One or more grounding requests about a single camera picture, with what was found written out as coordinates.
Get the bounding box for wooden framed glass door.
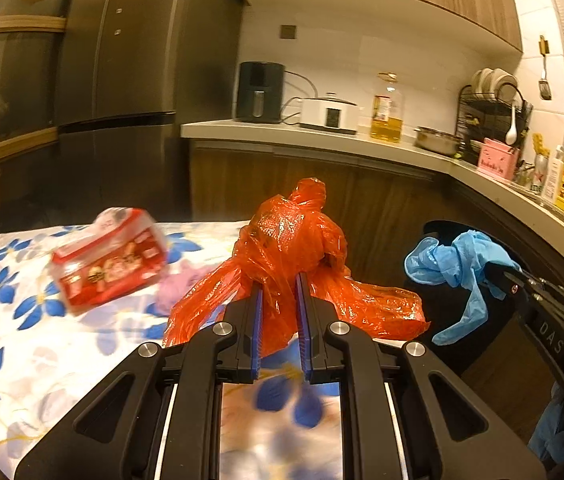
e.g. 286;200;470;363
0;0;83;241

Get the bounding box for black dish rack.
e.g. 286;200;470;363
456;67;532;166

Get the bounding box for red snack packet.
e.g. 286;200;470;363
49;206;169;316

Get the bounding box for black air fryer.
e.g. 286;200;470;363
234;61;285;123

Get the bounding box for cooking oil bottle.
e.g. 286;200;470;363
369;72;407;143

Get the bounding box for dark grey refrigerator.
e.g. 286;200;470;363
54;0;250;221

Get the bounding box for stack of white dishes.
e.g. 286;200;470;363
470;67;518;98

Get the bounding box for blue floral tablecloth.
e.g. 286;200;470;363
0;220;413;480

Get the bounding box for purple plastic bag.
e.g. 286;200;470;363
154;260;217;316

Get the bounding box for grey kitchen counter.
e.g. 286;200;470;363
180;119;564;246

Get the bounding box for white plastic bottle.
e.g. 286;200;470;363
544;145;564;201

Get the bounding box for hanging metal spatula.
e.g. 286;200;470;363
538;36;552;101

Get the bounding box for white spoon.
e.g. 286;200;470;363
504;100;521;145

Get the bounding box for pink utensil box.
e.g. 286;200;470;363
476;137;521;181

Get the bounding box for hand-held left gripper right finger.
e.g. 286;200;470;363
296;272;547;480

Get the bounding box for blue rubber glove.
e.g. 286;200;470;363
404;230;522;346

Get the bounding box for black trash bin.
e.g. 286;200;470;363
419;219;537;376

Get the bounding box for metal pot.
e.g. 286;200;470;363
414;126;464;156

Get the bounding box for white rice cooker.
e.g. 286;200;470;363
298;92;363;135

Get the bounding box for blue cloth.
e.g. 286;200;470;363
526;382;564;466

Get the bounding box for wooden lower cabinet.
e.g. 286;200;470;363
189;140;462;281

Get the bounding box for red plastic bag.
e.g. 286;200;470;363
162;177;432;356

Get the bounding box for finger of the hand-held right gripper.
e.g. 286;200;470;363
484;261;537;303

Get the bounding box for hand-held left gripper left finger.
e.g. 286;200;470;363
14;272;263;480

